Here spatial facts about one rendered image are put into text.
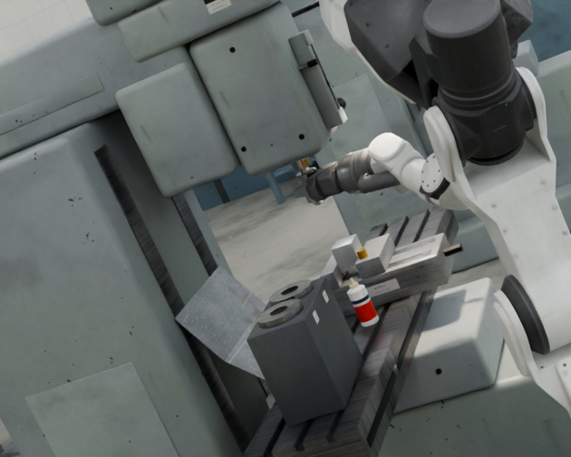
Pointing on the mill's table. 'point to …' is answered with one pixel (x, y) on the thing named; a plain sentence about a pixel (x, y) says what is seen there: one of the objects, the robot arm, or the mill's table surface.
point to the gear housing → (180, 23)
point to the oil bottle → (362, 304)
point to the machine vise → (396, 274)
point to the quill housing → (261, 91)
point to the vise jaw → (376, 257)
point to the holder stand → (305, 350)
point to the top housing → (115, 9)
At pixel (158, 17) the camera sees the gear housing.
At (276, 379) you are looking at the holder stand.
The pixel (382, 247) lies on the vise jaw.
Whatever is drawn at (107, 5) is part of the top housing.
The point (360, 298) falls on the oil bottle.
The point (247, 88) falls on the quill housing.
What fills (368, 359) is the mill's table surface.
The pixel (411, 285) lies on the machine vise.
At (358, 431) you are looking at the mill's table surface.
